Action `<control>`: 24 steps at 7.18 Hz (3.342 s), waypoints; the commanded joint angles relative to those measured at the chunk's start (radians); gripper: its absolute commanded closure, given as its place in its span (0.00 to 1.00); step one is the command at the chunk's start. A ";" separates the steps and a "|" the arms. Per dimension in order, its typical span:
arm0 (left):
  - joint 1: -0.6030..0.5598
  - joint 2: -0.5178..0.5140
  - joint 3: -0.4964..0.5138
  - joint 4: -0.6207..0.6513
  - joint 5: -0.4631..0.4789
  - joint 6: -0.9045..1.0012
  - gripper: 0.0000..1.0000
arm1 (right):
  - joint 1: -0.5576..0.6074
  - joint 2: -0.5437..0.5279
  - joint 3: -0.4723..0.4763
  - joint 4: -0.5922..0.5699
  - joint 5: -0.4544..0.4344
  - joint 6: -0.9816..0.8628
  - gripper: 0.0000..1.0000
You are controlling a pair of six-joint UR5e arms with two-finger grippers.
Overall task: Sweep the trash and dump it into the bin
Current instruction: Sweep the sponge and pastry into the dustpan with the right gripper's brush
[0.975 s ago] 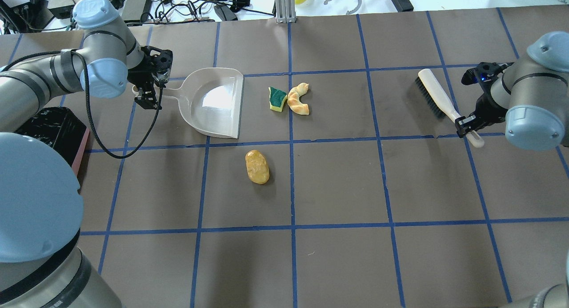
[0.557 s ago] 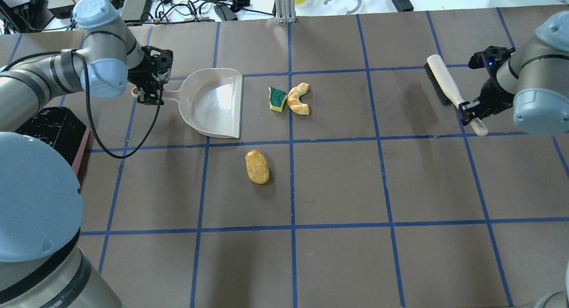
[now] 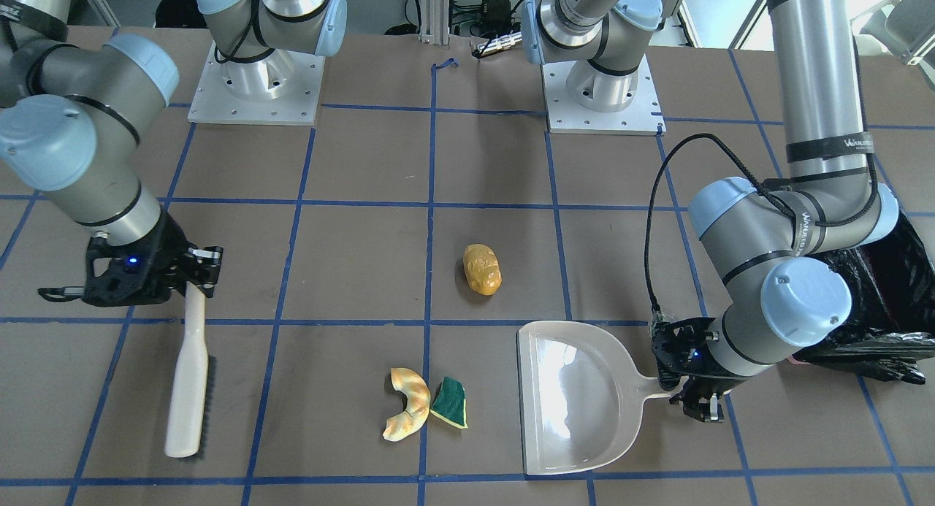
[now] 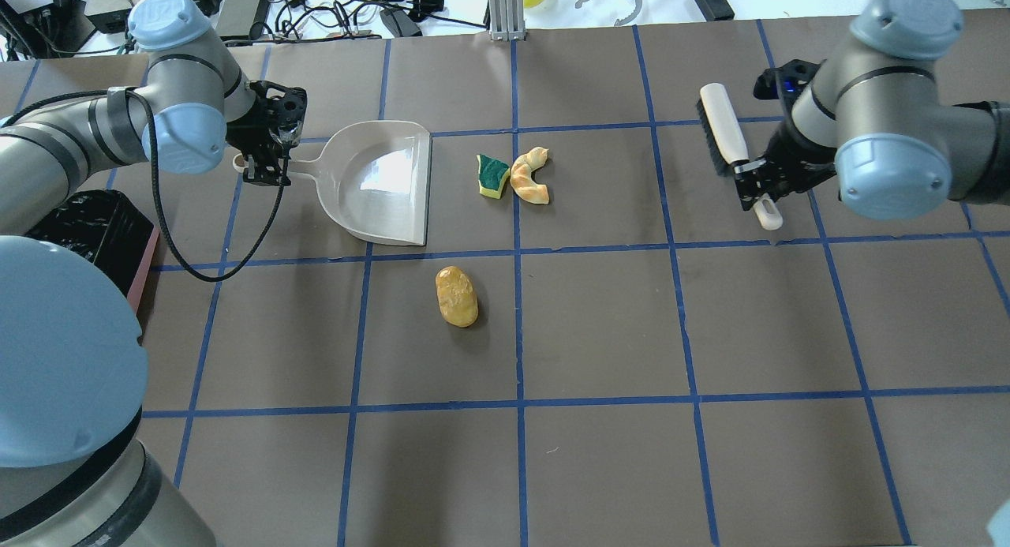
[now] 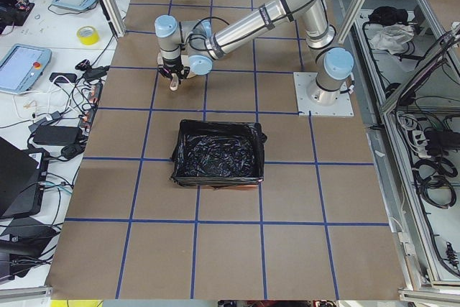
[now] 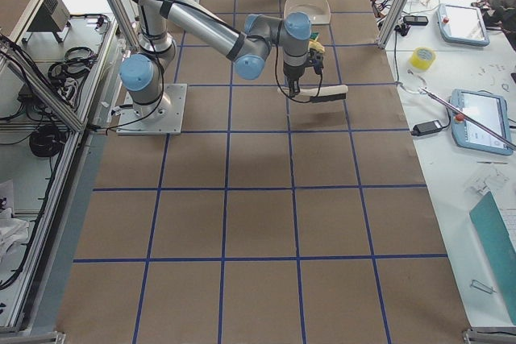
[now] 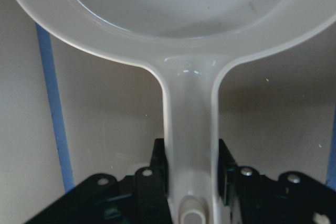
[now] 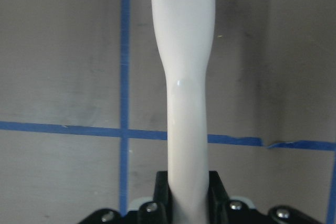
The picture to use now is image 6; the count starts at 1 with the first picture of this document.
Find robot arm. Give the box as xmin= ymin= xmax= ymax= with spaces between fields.
xmin=132 ymin=0 xmax=325 ymax=103

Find upper teach pendant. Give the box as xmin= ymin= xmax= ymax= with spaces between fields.
xmin=436 ymin=3 xmax=490 ymax=47

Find beige plastic dustpan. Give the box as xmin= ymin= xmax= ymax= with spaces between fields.
xmin=283 ymin=0 xmax=331 ymax=25

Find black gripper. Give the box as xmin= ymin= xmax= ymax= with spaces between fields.
xmin=283 ymin=49 xmax=324 ymax=97

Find black power adapter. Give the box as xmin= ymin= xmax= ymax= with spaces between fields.
xmin=410 ymin=120 xmax=444 ymax=137

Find grey electronics box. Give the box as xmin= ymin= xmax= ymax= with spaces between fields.
xmin=22 ymin=0 xmax=71 ymax=44

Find teach pendant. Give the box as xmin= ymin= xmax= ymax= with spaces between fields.
xmin=450 ymin=89 xmax=514 ymax=155
xmin=436 ymin=3 xmax=490 ymax=47

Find yellow potato-like trash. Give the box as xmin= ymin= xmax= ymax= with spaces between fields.
xmin=309 ymin=39 xmax=325 ymax=55

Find yellow tape roll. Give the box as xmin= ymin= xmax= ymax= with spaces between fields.
xmin=409 ymin=47 xmax=436 ymax=72

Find coiled black cables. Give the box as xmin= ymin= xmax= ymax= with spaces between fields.
xmin=47 ymin=46 xmax=100 ymax=91

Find lower teach pendant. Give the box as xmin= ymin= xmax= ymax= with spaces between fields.
xmin=450 ymin=89 xmax=514 ymax=155

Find green cutting mat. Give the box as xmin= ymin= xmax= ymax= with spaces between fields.
xmin=469 ymin=192 xmax=515 ymax=324

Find beige hand brush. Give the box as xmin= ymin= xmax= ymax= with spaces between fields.
xmin=279 ymin=85 xmax=348 ymax=104

